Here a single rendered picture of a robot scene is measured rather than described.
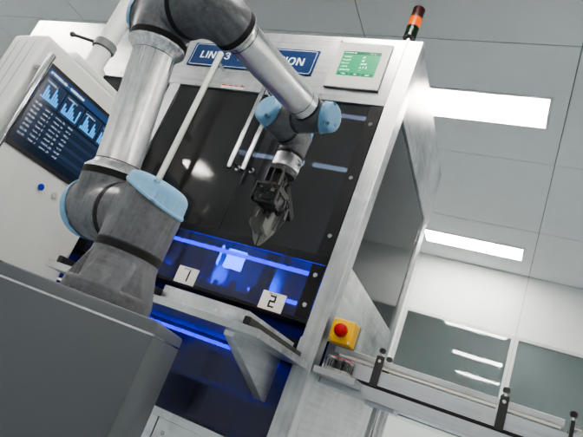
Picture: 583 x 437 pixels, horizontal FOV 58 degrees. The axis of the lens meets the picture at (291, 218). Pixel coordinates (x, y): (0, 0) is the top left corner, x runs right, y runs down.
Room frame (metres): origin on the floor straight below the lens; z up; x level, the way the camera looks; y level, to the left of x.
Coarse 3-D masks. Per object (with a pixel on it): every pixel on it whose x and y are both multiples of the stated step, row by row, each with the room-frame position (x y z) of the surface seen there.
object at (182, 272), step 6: (180, 270) 1.83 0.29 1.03; (186, 270) 1.82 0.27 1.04; (192, 270) 1.81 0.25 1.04; (198, 270) 1.80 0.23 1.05; (180, 276) 1.82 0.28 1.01; (186, 276) 1.81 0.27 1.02; (192, 276) 1.80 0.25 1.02; (180, 282) 1.82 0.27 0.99; (186, 282) 1.81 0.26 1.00; (192, 282) 1.80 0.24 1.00
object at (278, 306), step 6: (264, 294) 1.68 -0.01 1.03; (270, 294) 1.67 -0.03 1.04; (276, 294) 1.66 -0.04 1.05; (264, 300) 1.67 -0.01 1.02; (276, 300) 1.66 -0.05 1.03; (282, 300) 1.65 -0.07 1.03; (258, 306) 1.68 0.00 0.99; (264, 306) 1.67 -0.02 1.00; (276, 306) 1.65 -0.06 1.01; (282, 306) 1.64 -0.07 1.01; (276, 312) 1.65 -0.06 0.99
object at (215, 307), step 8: (168, 288) 1.38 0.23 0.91; (176, 288) 1.37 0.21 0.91; (160, 296) 1.38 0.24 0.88; (168, 296) 1.37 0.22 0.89; (176, 296) 1.36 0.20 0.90; (184, 296) 1.35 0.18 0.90; (192, 296) 1.34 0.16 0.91; (200, 296) 1.33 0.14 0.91; (192, 304) 1.34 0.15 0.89; (200, 304) 1.33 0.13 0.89; (208, 304) 1.32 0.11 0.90; (216, 304) 1.31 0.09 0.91; (224, 304) 1.30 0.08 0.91; (216, 312) 1.31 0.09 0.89; (224, 312) 1.30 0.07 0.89; (232, 312) 1.29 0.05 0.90; (240, 312) 1.28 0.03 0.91; (248, 312) 1.27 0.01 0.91; (240, 320) 1.28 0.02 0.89; (256, 320) 1.31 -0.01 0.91; (272, 328) 1.41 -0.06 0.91; (280, 336) 1.47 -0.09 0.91
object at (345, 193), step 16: (368, 128) 1.62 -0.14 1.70; (368, 144) 1.61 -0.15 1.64; (352, 160) 1.63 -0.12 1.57; (352, 176) 1.62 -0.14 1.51; (352, 192) 1.61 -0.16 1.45; (336, 208) 1.62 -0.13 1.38; (336, 224) 1.62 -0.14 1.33; (320, 272) 1.61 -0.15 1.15; (304, 288) 1.62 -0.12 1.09; (304, 304) 1.61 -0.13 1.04
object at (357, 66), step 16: (352, 48) 1.68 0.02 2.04; (368, 48) 1.65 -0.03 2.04; (384, 48) 1.62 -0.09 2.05; (336, 64) 1.70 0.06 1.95; (352, 64) 1.67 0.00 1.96; (368, 64) 1.64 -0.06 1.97; (384, 64) 1.61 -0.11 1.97; (336, 80) 1.69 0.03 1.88; (352, 80) 1.66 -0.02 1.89; (368, 80) 1.63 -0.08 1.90
